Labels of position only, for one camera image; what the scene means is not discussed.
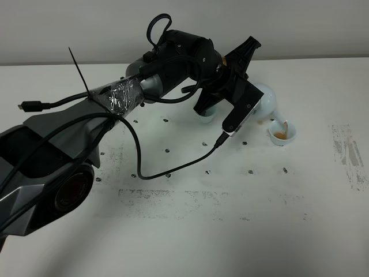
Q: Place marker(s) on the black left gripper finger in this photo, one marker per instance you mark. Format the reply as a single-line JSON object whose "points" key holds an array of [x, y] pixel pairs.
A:
{"points": [[207, 100], [239, 58]]}

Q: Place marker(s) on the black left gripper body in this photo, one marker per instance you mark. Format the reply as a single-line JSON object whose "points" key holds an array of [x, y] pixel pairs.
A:
{"points": [[225, 81]]}

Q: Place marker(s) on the light blue porcelain teapot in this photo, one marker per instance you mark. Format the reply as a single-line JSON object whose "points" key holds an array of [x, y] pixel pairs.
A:
{"points": [[267, 107]]}

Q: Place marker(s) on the black cable tie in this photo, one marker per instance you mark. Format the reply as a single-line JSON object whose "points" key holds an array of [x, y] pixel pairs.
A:
{"points": [[79, 73]]}

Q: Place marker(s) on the right blue porcelain teacup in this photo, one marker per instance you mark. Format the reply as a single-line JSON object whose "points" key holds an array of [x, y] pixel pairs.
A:
{"points": [[282, 133]]}

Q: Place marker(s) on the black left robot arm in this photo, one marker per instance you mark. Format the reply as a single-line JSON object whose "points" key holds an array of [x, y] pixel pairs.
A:
{"points": [[48, 162]]}

